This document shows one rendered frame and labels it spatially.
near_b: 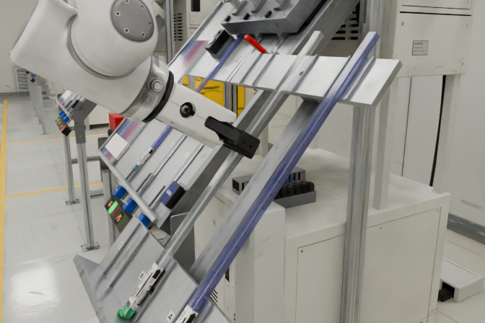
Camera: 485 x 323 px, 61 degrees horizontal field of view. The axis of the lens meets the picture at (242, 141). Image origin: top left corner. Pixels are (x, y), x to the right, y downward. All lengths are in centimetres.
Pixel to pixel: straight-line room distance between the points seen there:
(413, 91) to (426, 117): 19
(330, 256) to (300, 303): 15
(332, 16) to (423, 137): 188
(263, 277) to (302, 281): 48
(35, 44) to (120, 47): 10
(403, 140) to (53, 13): 261
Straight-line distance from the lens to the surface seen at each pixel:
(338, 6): 103
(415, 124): 283
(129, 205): 107
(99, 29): 42
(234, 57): 118
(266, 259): 68
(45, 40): 47
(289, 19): 99
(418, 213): 140
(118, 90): 49
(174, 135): 113
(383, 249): 133
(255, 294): 70
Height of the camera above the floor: 109
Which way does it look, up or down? 14 degrees down
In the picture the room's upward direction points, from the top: straight up
